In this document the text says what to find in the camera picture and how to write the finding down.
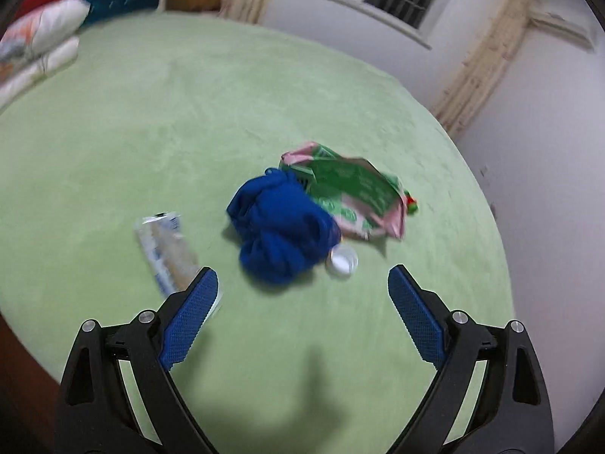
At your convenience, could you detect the white bottle cap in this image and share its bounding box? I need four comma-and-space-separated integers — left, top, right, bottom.
326, 243, 359, 278

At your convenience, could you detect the white air conditioner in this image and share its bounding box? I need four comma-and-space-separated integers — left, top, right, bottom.
529, 5, 598, 49

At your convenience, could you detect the green bed blanket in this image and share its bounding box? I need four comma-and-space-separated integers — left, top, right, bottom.
1, 13, 514, 453

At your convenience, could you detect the right floral curtain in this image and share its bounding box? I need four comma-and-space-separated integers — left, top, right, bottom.
431, 0, 536, 140

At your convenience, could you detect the green pink snack bag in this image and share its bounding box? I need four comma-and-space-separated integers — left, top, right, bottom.
279, 141, 408, 241

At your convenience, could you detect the blue cloth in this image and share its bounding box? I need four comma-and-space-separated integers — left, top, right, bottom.
226, 168, 341, 285

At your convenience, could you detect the lower white floral pillow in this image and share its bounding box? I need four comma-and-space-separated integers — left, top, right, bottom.
0, 36, 80, 111

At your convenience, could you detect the clear biscuit wrapper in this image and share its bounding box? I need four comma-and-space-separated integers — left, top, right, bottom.
134, 212, 202, 298

